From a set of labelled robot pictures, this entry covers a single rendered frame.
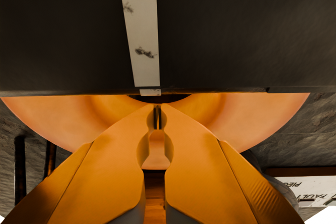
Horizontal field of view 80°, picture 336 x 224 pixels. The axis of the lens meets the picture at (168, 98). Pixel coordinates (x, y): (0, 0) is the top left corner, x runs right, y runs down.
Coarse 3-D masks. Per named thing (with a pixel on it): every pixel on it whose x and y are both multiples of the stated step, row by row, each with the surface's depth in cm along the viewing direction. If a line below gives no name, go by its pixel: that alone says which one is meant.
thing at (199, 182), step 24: (168, 120) 10; (192, 120) 10; (168, 144) 10; (192, 144) 9; (216, 144) 9; (168, 168) 8; (192, 168) 8; (216, 168) 8; (168, 192) 7; (192, 192) 7; (216, 192) 7; (240, 192) 7; (168, 216) 7; (192, 216) 6; (216, 216) 6; (240, 216) 6
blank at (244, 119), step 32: (32, 96) 10; (64, 96) 10; (96, 96) 11; (192, 96) 14; (224, 96) 10; (256, 96) 10; (288, 96) 10; (32, 128) 11; (64, 128) 11; (96, 128) 11; (224, 128) 12; (256, 128) 12; (160, 160) 14
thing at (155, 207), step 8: (144, 176) 23; (152, 176) 23; (160, 176) 23; (144, 184) 22; (152, 184) 22; (160, 184) 22; (152, 192) 21; (160, 192) 21; (152, 200) 21; (160, 200) 21; (288, 200) 29; (152, 208) 20; (160, 208) 20; (144, 216) 20; (152, 216) 20; (160, 216) 20
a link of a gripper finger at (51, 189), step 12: (84, 144) 9; (72, 156) 8; (84, 156) 8; (60, 168) 8; (72, 168) 8; (48, 180) 7; (60, 180) 7; (36, 192) 7; (48, 192) 7; (60, 192) 7; (24, 204) 6; (36, 204) 6; (48, 204) 6; (12, 216) 6; (24, 216) 6; (36, 216) 6; (48, 216) 6
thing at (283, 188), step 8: (248, 152) 35; (248, 160) 33; (256, 160) 38; (256, 168) 34; (264, 176) 25; (272, 184) 26; (280, 184) 27; (280, 192) 28; (288, 192) 28; (296, 200) 30; (296, 208) 32
